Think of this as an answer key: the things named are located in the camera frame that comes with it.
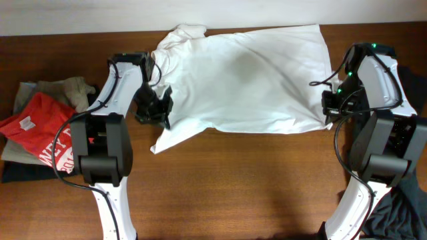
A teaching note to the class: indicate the black folded garment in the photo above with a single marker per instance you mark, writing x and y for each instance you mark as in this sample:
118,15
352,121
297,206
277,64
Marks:
19,164

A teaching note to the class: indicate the white printed t-shirt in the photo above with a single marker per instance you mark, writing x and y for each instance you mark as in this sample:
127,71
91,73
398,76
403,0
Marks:
254,82

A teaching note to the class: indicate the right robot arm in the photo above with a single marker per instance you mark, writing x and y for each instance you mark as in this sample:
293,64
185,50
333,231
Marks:
379,137

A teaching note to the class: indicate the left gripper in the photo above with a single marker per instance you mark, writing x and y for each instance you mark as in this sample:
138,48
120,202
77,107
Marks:
159,109

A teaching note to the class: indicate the dark green t-shirt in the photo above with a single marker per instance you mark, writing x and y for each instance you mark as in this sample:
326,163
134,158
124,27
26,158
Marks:
401,214

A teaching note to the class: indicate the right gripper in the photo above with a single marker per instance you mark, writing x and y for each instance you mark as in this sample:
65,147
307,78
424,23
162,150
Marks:
333,110

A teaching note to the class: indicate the beige folded garment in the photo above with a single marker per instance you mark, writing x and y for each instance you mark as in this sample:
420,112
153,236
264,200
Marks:
73,92

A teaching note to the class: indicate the red printed t-shirt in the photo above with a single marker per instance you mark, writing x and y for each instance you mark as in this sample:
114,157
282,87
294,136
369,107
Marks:
35,128

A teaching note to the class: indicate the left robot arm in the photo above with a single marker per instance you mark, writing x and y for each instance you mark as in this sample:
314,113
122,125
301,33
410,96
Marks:
102,151

